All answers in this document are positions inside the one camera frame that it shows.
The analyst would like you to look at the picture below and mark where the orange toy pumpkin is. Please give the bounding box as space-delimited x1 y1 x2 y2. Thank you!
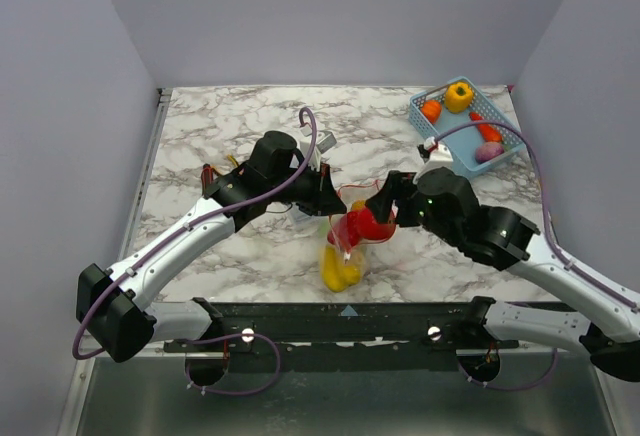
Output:
421 99 442 125

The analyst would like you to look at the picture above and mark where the yellow toy lemon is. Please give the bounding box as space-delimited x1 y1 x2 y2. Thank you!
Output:
342 250 363 286

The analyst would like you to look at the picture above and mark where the yellow toy corn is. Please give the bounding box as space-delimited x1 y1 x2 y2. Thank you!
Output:
320 245 347 292

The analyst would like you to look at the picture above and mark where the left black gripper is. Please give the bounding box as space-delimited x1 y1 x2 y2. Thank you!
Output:
267 160 348 216

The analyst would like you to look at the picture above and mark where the blue plastic basket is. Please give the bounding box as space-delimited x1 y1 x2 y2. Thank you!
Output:
408 76 525 179

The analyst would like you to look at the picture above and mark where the red toy bell pepper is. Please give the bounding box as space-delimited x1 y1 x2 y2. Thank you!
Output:
327 211 362 250

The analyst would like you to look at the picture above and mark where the red black utility knife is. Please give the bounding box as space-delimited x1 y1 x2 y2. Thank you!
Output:
200 164 215 194

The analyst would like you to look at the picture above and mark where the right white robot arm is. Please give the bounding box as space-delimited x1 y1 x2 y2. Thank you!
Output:
366 168 639 382

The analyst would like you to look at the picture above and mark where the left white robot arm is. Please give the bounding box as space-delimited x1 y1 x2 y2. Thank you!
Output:
76 130 346 363

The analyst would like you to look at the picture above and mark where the red toy apple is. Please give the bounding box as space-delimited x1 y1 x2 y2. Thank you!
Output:
355 208 396 241

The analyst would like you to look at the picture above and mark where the pink toy onion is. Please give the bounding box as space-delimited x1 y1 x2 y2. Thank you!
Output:
474 141 505 164

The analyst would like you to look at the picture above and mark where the yellow toy bell pepper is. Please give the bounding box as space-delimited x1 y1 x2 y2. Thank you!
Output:
444 81 474 114

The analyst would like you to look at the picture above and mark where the yellow toy orange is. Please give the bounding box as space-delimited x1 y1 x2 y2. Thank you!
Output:
350 200 366 211

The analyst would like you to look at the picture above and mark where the clear zip top bag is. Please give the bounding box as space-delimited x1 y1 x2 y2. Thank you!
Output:
319 180 397 293

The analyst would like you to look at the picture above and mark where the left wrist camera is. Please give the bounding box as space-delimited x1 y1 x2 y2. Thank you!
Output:
298 127 337 170

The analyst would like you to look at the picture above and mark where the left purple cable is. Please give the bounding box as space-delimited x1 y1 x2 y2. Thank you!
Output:
72 106 318 360

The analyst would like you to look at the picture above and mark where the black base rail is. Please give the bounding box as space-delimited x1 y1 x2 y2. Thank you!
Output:
164 297 500 372

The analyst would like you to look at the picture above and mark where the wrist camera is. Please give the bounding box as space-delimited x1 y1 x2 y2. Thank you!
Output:
416 137 453 177
298 127 337 170

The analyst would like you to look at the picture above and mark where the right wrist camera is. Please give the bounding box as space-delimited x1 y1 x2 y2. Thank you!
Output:
416 137 453 177

